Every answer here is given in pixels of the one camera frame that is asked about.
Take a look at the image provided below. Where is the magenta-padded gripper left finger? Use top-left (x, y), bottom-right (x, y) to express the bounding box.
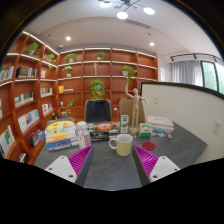
top-left (44, 144), bottom-right (96, 188)

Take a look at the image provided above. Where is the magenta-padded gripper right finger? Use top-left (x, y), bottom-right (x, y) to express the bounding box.
top-left (131, 144), bottom-right (182, 187)

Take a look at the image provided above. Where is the clear plastic water bottle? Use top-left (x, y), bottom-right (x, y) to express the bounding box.
top-left (75, 121), bottom-right (92, 150)

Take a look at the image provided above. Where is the flat round red coaster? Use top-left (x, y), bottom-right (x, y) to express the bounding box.
top-left (141, 141), bottom-right (157, 152)

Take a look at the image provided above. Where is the stack of colourful books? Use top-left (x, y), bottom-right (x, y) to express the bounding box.
top-left (44, 119), bottom-right (79, 153)

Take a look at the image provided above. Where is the small green white box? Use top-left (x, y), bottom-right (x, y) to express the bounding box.
top-left (138, 123), bottom-right (154, 138)

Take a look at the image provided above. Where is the stack of white books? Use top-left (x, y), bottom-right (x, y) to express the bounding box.
top-left (146, 115), bottom-right (175, 135)

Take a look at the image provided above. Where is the yellow striped mug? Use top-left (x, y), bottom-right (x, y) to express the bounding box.
top-left (108, 133), bottom-right (134, 157)

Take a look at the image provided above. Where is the tall green white carton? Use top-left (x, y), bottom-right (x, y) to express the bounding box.
top-left (119, 114), bottom-right (130, 135)

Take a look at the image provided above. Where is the dark blue office chair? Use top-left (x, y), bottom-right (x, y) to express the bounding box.
top-left (83, 98), bottom-right (114, 124)

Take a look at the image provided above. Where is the wooden artist mannequin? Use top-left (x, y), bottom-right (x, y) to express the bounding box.
top-left (124, 83), bottom-right (149, 135)

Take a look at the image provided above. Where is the wooden shelf unit with books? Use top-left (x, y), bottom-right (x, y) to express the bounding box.
top-left (0, 30), bottom-right (159, 166)

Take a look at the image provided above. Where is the grey curtain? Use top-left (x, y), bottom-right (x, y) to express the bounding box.
top-left (170, 59), bottom-right (204, 88)

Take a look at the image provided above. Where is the black framed window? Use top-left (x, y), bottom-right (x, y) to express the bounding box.
top-left (200, 60), bottom-right (224, 96)

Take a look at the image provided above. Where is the ceiling air vent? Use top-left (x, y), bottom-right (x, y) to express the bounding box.
top-left (125, 19), bottom-right (151, 29)

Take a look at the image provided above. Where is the branched ceiling light fixture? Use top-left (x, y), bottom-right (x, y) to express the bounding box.
top-left (98, 0), bottom-right (157, 20)

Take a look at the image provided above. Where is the white wall socket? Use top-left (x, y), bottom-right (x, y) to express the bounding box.
top-left (212, 119), bottom-right (222, 136)

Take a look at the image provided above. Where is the black curtain rail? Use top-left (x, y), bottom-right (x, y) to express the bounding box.
top-left (169, 52), bottom-right (223, 64)

